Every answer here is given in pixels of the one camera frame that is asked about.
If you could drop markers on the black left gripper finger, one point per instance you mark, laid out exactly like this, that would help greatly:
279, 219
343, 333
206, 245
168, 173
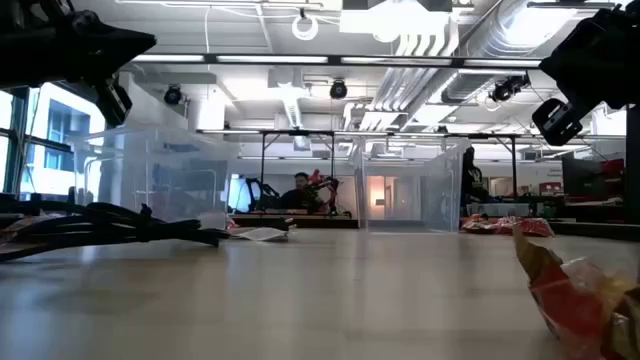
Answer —
110, 42
100, 67

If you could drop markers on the black vertical frame post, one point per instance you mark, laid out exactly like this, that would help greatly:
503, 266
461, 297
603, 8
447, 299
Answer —
633, 165

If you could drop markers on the red background machine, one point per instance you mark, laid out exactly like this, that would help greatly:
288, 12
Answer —
325, 187

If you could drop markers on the overhead LED light bar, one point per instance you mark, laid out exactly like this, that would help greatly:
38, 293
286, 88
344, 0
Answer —
270, 59

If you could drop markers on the silver ventilation duct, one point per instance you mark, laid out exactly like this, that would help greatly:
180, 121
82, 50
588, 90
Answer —
505, 35

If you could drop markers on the red candy bag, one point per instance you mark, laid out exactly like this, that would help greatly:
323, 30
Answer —
527, 227
480, 225
565, 310

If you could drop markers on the person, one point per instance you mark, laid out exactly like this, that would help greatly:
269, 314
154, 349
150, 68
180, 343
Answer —
300, 192

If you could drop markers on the black background rig frame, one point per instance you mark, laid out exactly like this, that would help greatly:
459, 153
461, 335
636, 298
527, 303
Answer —
332, 160

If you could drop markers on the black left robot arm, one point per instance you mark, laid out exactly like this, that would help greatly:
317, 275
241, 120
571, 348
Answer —
22, 45

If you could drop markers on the clear plastic bin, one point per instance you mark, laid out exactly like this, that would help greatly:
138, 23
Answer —
400, 200
165, 165

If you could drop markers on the orange candy pack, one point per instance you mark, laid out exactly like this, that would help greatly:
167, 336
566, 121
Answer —
617, 285

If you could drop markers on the white ceiling conduit bundle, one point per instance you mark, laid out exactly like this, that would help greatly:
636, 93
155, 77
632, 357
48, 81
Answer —
415, 80

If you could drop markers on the computer monitor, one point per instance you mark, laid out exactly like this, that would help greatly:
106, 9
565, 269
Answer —
237, 192

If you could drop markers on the red storage cabinet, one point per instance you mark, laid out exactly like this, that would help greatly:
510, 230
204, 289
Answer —
612, 180

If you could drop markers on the gold brown candy wrapper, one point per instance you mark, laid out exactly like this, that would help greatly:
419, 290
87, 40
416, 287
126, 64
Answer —
537, 255

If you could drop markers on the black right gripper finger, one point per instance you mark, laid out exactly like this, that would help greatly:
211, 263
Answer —
575, 77
585, 45

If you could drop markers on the large window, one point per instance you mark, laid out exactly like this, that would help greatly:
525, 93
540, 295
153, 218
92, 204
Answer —
45, 170

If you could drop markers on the black ceiling spotlight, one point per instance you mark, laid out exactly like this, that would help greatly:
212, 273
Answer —
338, 89
172, 95
507, 87

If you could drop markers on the purple white candy pack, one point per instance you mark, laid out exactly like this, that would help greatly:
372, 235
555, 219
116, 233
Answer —
30, 224

